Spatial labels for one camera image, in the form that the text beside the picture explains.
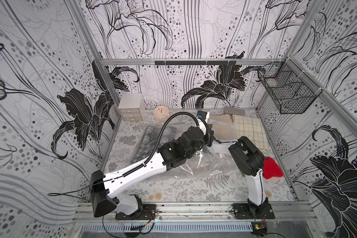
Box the beige fluffy scarf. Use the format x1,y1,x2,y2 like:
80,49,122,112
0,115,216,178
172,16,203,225
209,114,237,141

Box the clear plastic vacuum bag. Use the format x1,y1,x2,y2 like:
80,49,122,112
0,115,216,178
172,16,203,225
129,118,237,181

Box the cream checked cloth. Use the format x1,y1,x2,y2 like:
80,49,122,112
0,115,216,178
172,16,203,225
233,115,269,153

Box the red knitted cloth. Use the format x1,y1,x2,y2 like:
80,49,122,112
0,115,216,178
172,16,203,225
263,157,284,179

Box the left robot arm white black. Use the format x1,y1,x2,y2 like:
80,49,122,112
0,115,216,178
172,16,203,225
90,127,214,220

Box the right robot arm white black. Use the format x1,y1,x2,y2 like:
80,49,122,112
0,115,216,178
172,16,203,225
228,136,269,210

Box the black white patterned scarf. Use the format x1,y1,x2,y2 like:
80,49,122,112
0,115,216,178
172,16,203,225
130,125,178,164

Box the grey flat sponge block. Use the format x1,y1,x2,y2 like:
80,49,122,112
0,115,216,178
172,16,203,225
224,107,247,117

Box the peach round alarm clock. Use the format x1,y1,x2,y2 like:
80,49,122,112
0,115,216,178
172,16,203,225
153,106,170,122

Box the white mini drawer unit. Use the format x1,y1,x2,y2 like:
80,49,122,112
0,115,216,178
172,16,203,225
118,93,146,122

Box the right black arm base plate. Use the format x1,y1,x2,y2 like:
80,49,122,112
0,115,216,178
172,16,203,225
230,203,275,220

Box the white cable duct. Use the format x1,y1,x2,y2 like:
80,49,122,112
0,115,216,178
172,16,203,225
81,222,253,233

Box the black wall rail strip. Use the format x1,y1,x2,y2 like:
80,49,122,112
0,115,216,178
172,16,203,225
154,60,237,65

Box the black wire wall basket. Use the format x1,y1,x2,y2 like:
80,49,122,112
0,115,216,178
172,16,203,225
257,62,322,114

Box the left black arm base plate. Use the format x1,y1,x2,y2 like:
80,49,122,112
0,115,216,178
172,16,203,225
115,204,157,221

